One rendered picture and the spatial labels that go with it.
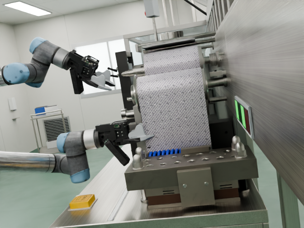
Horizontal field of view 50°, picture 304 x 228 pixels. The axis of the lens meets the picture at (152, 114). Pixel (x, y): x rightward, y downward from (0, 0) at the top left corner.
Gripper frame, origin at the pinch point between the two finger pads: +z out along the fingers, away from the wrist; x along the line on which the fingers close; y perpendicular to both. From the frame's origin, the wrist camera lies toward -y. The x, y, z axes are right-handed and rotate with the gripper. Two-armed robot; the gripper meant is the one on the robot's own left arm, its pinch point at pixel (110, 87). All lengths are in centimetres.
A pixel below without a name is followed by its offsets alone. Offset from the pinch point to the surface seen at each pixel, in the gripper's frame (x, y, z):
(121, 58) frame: 22.3, 3.8, -4.1
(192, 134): -14.2, 6.5, 36.2
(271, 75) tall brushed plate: -69, 53, 33
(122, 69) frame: 20.7, -0.3, -1.5
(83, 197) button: -34.2, -25.5, 11.9
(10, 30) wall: 486, -262, -331
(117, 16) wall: 532, -144, -137
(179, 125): -13.8, 6.8, 30.8
